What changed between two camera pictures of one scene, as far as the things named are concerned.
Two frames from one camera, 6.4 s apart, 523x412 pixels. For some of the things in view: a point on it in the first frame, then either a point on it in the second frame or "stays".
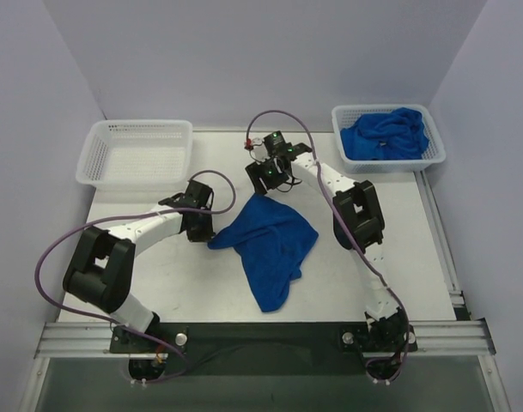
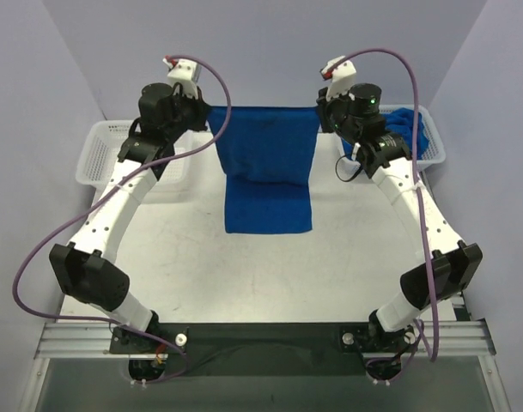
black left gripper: (199, 229) → (198, 114)
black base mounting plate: (267, 348) stays
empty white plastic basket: (136, 153) stays
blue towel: (270, 238) → (265, 158)
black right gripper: (264, 179) → (325, 113)
